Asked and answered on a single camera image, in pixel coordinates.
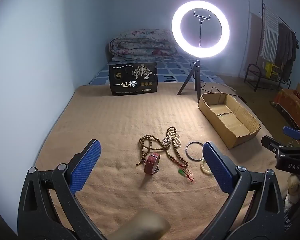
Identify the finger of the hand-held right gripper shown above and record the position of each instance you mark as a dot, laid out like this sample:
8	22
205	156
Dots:
272	143
291	131

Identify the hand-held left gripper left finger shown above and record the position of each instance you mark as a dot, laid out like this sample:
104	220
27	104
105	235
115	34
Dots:
86	165

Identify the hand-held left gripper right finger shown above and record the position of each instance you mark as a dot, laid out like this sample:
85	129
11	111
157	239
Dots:
217	165

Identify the blue metal bangle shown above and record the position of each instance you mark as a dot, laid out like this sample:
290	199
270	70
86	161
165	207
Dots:
186	152

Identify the cardboard box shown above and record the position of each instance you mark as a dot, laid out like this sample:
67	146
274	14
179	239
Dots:
232	127

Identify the cream coloured object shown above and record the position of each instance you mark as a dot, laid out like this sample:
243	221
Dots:
293	187

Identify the orange patterned box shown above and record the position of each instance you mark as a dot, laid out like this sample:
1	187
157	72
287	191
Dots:
290	105

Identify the yellow box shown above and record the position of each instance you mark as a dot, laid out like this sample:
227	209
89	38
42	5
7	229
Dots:
272	70

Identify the black metal shelf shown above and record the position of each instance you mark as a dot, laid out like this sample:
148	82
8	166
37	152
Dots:
250	67

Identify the blurry tan object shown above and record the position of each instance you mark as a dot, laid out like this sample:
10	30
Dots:
140	226

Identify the dark hanging clothes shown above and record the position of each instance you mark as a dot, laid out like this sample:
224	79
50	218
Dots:
286	47

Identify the black tripod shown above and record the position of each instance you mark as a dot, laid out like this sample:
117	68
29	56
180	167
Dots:
197	75

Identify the black snack bag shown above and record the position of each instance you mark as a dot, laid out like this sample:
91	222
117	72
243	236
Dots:
132	80

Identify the white knitted garment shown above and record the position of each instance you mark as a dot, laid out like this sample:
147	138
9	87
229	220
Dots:
270	35

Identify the blue patterned bed sheet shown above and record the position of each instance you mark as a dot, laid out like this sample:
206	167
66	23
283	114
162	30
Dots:
172	67

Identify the black clothes rack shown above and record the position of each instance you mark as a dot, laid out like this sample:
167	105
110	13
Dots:
261	10

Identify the folded floral quilt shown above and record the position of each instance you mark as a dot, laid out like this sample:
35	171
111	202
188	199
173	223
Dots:
140	45

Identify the black phone holder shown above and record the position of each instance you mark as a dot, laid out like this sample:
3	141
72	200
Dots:
200	30

